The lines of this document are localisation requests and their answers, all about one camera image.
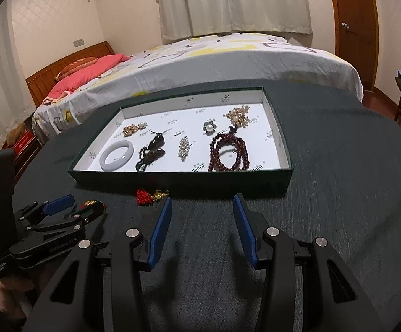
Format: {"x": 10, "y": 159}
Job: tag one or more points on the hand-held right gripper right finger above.
{"x": 245, "y": 231}

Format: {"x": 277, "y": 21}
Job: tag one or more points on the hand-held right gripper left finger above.
{"x": 159, "y": 235}

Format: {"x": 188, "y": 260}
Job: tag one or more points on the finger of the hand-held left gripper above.
{"x": 60, "y": 202}
{"x": 89, "y": 213}

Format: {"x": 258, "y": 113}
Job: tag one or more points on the red tassel gold charm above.
{"x": 89, "y": 203}
{"x": 143, "y": 197}

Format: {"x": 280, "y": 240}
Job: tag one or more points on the pale jade bangle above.
{"x": 107, "y": 162}

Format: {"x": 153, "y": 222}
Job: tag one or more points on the rhinestone leaf brooch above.
{"x": 183, "y": 148}

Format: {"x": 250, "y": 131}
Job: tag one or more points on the gold pearl brooch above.
{"x": 131, "y": 130}

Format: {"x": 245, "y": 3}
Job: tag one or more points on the pearl flower brooch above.
{"x": 209, "y": 127}

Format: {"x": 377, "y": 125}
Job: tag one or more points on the green box with white inside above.
{"x": 193, "y": 128}

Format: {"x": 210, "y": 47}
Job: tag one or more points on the gold flower brooch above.
{"x": 236, "y": 117}

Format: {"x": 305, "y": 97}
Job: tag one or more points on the person's left hand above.
{"x": 3, "y": 292}

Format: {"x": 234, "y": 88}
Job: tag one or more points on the wooden nightstand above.
{"x": 24, "y": 159}

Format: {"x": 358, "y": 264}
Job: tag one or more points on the red box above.
{"x": 26, "y": 142}

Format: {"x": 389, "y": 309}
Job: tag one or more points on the brown teddy bear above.
{"x": 15, "y": 133}

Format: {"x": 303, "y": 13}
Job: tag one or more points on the dark green tablecloth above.
{"x": 324, "y": 179}

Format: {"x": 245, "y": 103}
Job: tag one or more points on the wooden headboard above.
{"x": 45, "y": 76}

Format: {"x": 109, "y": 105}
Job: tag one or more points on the pink pillow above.
{"x": 83, "y": 76}

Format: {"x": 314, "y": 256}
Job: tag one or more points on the orange pillow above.
{"x": 72, "y": 67}

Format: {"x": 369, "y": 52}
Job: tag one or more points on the bed with patterned sheet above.
{"x": 221, "y": 65}

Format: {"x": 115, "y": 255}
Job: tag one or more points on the white curtain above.
{"x": 235, "y": 3}

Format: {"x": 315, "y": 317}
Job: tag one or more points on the wooden door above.
{"x": 354, "y": 24}

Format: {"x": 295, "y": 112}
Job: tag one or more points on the wall switch by headboard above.
{"x": 78, "y": 43}

